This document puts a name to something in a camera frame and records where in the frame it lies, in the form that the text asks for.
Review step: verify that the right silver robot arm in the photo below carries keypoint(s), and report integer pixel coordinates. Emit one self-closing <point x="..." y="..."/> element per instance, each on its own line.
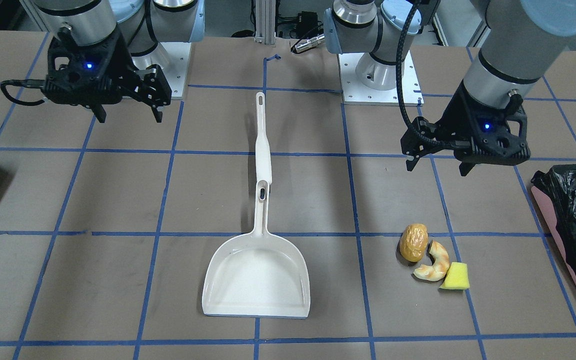
<point x="143" y="23"/>

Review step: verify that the toy croissant bread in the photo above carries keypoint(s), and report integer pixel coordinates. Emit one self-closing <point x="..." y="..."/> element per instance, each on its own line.
<point x="439" y="268"/>

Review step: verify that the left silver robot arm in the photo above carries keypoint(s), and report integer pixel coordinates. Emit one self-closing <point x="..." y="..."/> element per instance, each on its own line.
<point x="526" y="37"/>

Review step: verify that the yellow sponge piece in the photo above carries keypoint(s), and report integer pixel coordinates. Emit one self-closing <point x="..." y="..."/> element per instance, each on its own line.
<point x="457" y="277"/>

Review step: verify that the black power adapter box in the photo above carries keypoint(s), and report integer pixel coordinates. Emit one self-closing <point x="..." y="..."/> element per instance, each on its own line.
<point x="303" y="24"/>

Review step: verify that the brown wrinkled potato toy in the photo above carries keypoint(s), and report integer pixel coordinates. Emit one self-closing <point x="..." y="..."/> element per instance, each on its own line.
<point x="413" y="242"/>

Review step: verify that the white plastic dustpan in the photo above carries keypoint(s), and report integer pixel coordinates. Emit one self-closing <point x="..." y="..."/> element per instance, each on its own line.
<point x="258" y="274"/>

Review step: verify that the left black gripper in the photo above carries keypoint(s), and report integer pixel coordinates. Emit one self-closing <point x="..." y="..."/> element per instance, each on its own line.
<point x="452" y="119"/>

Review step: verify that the aluminium frame post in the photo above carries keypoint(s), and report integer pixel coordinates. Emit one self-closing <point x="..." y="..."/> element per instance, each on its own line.
<point x="265" y="20"/>

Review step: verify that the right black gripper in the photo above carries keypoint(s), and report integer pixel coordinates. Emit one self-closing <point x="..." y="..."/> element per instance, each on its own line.
<point x="124" y="70"/>

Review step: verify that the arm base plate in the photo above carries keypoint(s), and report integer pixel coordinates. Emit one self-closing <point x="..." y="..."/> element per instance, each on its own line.
<point x="174" y="59"/>
<point x="366" y="82"/>

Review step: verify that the silver metal connector cylinder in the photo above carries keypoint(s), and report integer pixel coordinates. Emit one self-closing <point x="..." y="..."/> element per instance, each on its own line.
<point x="303" y="45"/>

